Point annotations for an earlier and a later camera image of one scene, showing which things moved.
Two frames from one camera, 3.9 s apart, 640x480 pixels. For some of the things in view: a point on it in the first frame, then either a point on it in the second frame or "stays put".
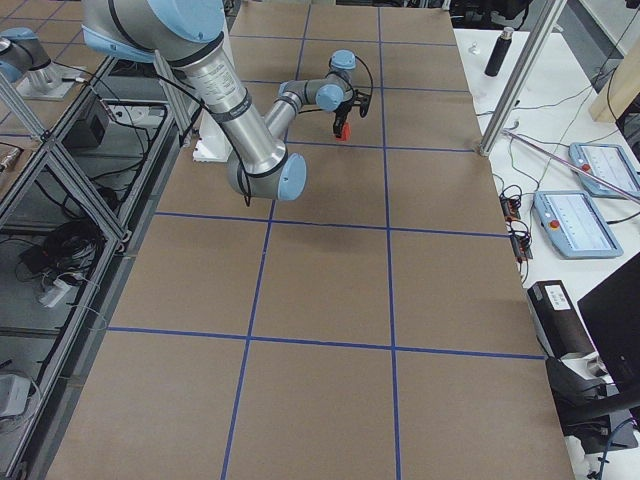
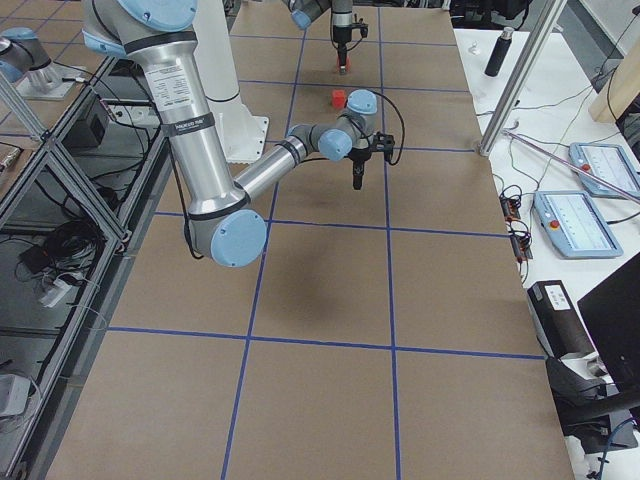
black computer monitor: x=611 y=313 stays put
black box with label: x=557 y=322 stays put
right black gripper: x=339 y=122 to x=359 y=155
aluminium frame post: x=549 y=16 stays put
